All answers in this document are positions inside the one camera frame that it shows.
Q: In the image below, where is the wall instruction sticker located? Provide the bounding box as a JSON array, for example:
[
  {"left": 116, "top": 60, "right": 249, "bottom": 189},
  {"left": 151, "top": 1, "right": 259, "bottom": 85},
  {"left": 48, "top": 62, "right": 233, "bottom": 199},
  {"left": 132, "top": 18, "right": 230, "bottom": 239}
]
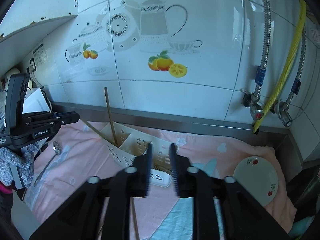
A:
[{"left": 33, "top": 43, "right": 47, "bottom": 66}]

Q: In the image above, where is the metal slotted spoon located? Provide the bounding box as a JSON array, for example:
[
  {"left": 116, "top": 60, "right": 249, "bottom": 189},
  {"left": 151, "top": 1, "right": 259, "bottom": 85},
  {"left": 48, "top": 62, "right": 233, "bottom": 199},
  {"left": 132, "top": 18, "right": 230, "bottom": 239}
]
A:
[{"left": 34, "top": 141, "right": 62, "bottom": 187}]

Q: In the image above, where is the steel angle valve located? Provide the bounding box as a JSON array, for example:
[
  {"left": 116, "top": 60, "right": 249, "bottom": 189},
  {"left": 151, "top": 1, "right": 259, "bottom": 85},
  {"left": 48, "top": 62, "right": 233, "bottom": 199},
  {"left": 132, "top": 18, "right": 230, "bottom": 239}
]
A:
[{"left": 273, "top": 100, "right": 292, "bottom": 128}]

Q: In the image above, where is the white floral ceramic plate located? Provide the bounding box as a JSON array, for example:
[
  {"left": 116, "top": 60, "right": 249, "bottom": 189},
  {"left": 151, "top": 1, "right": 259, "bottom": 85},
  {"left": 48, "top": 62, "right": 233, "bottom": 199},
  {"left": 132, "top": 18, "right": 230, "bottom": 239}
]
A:
[{"left": 233, "top": 156, "right": 279, "bottom": 206}]

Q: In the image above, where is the pink towel with blue pattern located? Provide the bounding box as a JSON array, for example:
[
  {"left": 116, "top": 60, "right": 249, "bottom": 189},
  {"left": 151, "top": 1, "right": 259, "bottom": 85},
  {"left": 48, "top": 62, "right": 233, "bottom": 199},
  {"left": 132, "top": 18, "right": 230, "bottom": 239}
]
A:
[{"left": 23, "top": 119, "right": 298, "bottom": 240}]

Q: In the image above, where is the white house-shaped utensil holder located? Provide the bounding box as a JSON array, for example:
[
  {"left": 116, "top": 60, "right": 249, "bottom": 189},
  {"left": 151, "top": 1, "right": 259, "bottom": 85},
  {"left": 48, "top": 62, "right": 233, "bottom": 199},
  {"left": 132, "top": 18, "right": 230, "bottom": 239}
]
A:
[{"left": 100, "top": 122, "right": 172, "bottom": 188}]

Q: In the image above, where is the black wall socket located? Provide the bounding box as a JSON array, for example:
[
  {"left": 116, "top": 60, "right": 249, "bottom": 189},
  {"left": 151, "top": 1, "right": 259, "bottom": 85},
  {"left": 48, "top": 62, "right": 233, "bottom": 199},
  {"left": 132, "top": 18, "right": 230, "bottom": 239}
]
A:
[{"left": 29, "top": 57, "right": 36, "bottom": 72}]

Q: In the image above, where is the upright chopstick in holder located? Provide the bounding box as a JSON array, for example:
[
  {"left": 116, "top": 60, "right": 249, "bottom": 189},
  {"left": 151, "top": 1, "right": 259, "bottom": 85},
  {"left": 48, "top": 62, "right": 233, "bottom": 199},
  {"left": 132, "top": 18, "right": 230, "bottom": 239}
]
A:
[{"left": 104, "top": 87, "right": 118, "bottom": 146}]

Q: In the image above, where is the yellow corrugated gas hose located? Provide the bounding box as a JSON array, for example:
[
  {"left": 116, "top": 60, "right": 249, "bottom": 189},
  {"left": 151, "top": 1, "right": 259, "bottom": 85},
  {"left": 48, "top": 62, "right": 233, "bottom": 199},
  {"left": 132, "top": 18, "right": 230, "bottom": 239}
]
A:
[{"left": 252, "top": 0, "right": 308, "bottom": 135}]

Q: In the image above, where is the braided steel water hose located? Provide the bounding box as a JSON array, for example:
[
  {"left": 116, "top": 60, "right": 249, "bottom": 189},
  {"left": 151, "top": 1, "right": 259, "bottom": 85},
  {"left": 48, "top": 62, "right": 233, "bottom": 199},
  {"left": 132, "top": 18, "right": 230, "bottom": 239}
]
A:
[{"left": 251, "top": 0, "right": 273, "bottom": 100}]

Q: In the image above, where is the white wall cabinet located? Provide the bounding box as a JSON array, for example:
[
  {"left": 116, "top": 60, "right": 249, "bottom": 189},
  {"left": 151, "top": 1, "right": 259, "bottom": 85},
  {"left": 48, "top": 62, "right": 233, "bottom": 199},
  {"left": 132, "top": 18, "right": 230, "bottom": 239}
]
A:
[{"left": 1, "top": 0, "right": 78, "bottom": 68}]

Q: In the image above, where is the red-handled water valve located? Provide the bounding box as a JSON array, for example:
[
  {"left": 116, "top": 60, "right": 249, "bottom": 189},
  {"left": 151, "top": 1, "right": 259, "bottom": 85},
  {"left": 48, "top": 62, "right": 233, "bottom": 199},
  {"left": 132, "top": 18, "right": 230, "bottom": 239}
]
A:
[{"left": 240, "top": 89, "right": 264, "bottom": 121}]

